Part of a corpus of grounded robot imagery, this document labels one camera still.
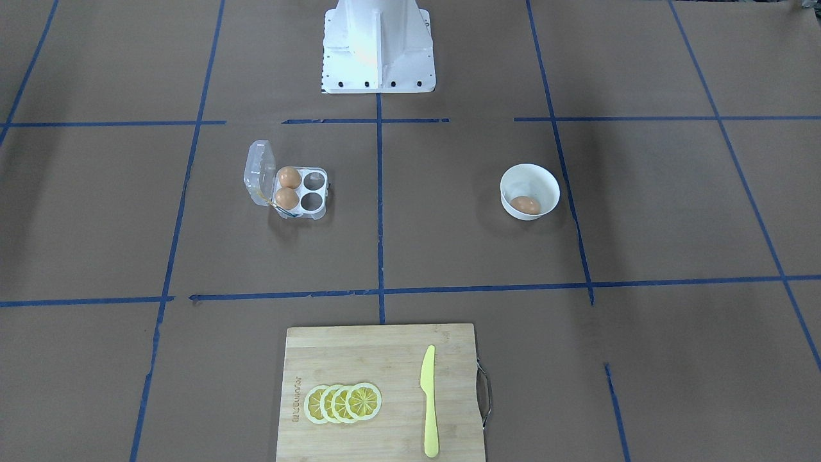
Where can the yellow plastic knife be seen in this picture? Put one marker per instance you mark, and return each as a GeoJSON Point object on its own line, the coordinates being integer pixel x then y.
{"type": "Point", "coordinates": [427, 384]}

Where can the lemon slice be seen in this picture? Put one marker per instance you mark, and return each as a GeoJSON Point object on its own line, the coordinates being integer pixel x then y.
{"type": "Point", "coordinates": [313, 405]}
{"type": "Point", "coordinates": [364, 401]}
{"type": "Point", "coordinates": [326, 404]}
{"type": "Point", "coordinates": [339, 405]}

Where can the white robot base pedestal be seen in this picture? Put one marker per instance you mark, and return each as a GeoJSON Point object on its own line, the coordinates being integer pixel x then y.
{"type": "Point", "coordinates": [378, 47]}

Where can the brown egg rear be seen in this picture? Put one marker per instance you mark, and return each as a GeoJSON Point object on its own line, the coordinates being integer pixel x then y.
{"type": "Point", "coordinates": [289, 177]}

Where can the white bowl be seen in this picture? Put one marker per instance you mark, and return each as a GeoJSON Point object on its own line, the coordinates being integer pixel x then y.
{"type": "Point", "coordinates": [529, 180]}

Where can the brown egg front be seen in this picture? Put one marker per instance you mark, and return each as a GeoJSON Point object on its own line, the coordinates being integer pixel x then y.
{"type": "Point", "coordinates": [286, 198]}

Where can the bamboo cutting board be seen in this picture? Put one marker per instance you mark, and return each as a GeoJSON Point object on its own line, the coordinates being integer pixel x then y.
{"type": "Point", "coordinates": [381, 393]}

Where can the brown egg from bowl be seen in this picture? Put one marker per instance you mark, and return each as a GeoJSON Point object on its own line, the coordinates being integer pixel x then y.
{"type": "Point", "coordinates": [526, 205]}

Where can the clear plastic egg box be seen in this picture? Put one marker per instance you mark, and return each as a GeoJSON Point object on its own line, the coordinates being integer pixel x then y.
{"type": "Point", "coordinates": [261, 184]}

